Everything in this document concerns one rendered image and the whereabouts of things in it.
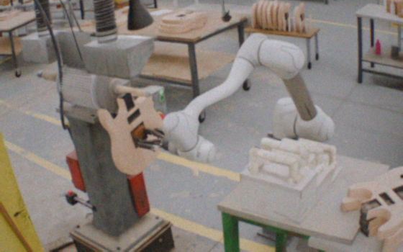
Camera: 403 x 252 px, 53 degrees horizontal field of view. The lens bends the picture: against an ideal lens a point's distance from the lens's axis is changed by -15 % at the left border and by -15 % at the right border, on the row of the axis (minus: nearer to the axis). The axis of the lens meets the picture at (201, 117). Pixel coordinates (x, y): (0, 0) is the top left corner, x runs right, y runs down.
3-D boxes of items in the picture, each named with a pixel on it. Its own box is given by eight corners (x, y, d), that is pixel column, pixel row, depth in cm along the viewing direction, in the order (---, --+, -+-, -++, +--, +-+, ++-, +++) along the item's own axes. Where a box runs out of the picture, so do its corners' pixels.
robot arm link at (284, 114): (281, 124, 283) (281, 91, 274) (306, 132, 272) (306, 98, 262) (267, 136, 272) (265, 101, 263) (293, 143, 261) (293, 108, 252)
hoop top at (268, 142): (258, 146, 177) (258, 139, 175) (263, 142, 179) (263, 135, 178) (304, 158, 165) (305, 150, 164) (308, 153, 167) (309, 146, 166)
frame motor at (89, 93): (57, 109, 246) (49, 66, 235) (90, 91, 265) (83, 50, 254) (103, 122, 224) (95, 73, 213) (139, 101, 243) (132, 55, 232)
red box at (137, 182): (112, 207, 296) (100, 160, 281) (124, 198, 305) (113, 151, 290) (139, 219, 282) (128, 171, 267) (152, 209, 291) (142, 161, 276)
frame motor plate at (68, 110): (55, 112, 250) (54, 106, 249) (83, 96, 267) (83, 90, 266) (94, 124, 230) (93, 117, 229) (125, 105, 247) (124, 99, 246)
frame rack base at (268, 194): (240, 209, 183) (238, 173, 175) (259, 190, 193) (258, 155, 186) (299, 226, 167) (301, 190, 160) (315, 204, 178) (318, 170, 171)
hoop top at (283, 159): (248, 156, 171) (247, 149, 170) (252, 153, 173) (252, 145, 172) (295, 168, 159) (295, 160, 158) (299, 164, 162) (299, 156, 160)
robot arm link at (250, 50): (229, 52, 218) (253, 57, 209) (246, 25, 223) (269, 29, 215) (240, 70, 227) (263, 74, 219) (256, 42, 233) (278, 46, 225)
